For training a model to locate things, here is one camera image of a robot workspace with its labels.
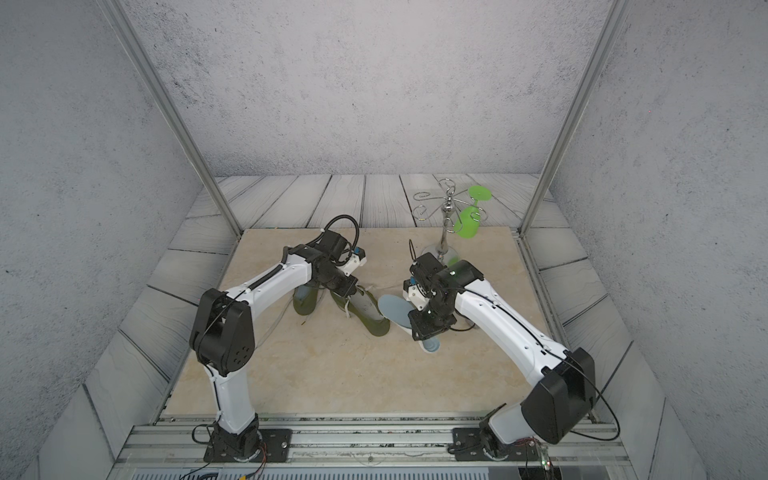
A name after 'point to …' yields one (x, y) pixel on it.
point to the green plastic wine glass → (468, 220)
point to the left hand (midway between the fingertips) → (359, 290)
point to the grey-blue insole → (395, 309)
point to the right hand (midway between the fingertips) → (421, 334)
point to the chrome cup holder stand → (449, 210)
